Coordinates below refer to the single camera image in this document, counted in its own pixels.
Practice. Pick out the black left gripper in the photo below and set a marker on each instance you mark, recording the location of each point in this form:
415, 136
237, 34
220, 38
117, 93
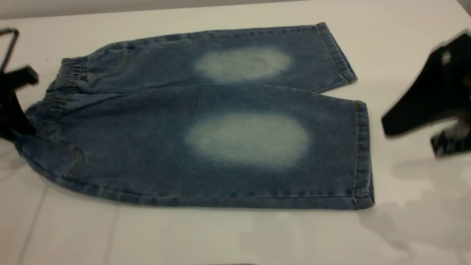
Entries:
20, 77

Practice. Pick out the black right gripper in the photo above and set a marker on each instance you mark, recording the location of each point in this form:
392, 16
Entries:
461, 51

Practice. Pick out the blue denim children's pants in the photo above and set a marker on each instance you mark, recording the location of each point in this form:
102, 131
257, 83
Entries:
147, 140

